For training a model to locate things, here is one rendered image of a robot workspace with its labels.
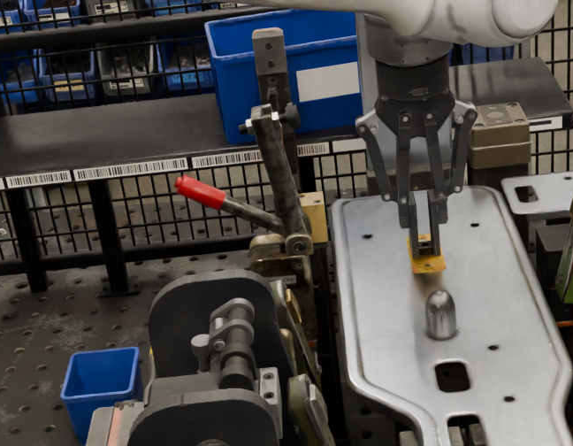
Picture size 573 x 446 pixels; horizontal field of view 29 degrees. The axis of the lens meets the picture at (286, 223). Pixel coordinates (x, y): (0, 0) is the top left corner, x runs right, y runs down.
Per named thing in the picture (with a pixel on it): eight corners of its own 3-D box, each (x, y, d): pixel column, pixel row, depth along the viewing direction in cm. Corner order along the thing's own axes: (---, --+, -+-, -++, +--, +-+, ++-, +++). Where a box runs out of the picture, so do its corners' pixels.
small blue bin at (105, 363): (143, 443, 152) (131, 392, 148) (72, 450, 153) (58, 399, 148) (150, 396, 162) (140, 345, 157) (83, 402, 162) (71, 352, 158)
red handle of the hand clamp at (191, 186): (309, 238, 122) (178, 181, 119) (301, 254, 123) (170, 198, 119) (309, 220, 126) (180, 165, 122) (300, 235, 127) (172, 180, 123)
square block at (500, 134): (533, 349, 161) (531, 122, 144) (478, 356, 161) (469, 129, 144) (523, 319, 168) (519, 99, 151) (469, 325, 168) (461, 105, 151)
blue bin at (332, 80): (438, 111, 158) (433, 23, 151) (226, 146, 155) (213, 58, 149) (409, 72, 172) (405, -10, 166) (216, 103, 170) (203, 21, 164)
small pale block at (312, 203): (351, 447, 147) (324, 203, 129) (324, 449, 147) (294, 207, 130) (349, 429, 150) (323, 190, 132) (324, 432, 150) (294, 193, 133)
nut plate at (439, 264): (446, 270, 122) (446, 260, 122) (413, 273, 122) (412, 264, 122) (437, 234, 130) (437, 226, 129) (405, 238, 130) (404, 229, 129)
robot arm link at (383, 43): (458, 8, 108) (462, 65, 111) (446, -19, 116) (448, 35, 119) (365, 19, 108) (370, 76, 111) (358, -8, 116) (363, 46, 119)
